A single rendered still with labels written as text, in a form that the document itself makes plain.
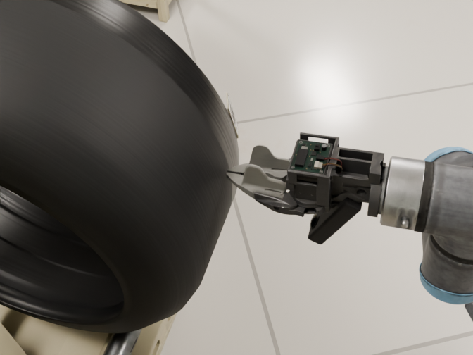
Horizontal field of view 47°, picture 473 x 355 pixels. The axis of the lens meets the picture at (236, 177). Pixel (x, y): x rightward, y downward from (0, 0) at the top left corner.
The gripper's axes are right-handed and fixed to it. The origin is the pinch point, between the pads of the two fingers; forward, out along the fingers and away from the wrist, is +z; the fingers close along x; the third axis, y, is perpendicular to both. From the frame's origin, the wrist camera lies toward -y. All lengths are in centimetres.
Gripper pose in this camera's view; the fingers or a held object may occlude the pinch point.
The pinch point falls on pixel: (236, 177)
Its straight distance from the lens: 76.7
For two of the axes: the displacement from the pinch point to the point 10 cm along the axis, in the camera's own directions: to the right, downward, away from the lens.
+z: -9.5, -1.5, 2.8
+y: -1.2, -6.5, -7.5
